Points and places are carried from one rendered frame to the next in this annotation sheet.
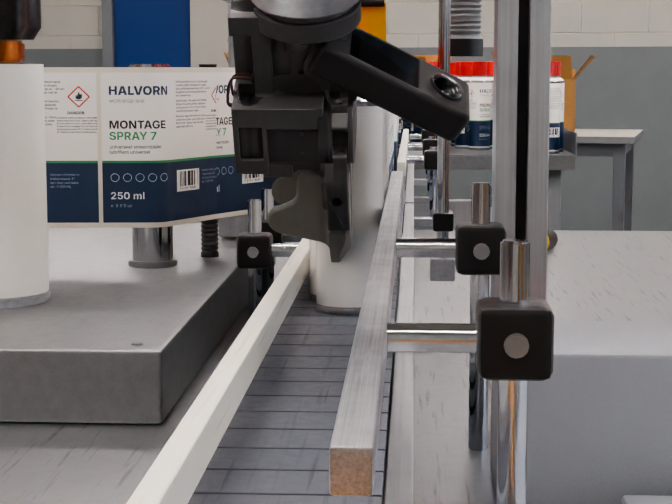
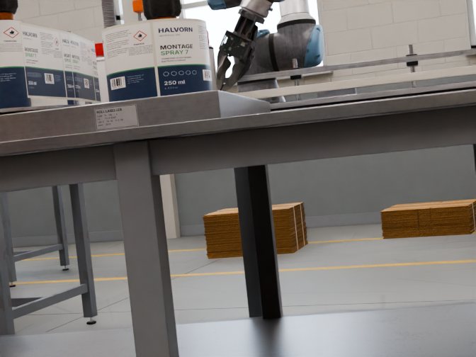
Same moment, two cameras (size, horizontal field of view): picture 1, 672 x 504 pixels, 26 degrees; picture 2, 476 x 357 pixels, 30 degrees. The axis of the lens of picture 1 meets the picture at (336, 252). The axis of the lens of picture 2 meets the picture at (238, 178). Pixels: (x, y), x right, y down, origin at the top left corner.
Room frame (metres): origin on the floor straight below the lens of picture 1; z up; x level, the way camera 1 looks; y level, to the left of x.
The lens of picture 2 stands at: (0.78, 2.25, 0.78)
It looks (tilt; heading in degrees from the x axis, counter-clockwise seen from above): 2 degrees down; 277
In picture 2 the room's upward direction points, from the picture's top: 6 degrees counter-clockwise
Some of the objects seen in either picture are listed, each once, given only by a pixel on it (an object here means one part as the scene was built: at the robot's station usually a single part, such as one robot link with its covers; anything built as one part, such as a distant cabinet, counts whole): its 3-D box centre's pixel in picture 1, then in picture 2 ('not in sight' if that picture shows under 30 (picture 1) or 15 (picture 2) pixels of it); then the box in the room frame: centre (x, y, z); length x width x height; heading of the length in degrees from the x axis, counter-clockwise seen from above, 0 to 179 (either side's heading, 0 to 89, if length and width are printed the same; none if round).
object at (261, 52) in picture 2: not in sight; (255, 54); (1.00, -0.34, 1.04); 0.13 x 0.12 x 0.14; 174
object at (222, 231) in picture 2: not in sight; (256, 229); (1.45, -4.23, 0.16); 0.64 x 0.53 x 0.31; 170
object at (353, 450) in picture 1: (385, 240); (279, 74); (0.92, -0.03, 0.96); 1.07 x 0.01 x 0.01; 177
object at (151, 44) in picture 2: not in sight; (158, 65); (1.11, 0.57, 0.95); 0.20 x 0.20 x 0.14
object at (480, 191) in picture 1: (444, 317); (297, 89); (0.88, -0.07, 0.91); 0.07 x 0.03 x 0.17; 87
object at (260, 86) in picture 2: not in sight; (258, 94); (1.00, -0.34, 0.92); 0.15 x 0.15 x 0.10
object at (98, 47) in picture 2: not in sight; (103, 83); (1.37, -0.02, 0.98); 0.05 x 0.05 x 0.20
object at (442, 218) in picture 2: not in sight; (432, 218); (0.16, -4.41, 0.10); 0.64 x 0.52 x 0.20; 163
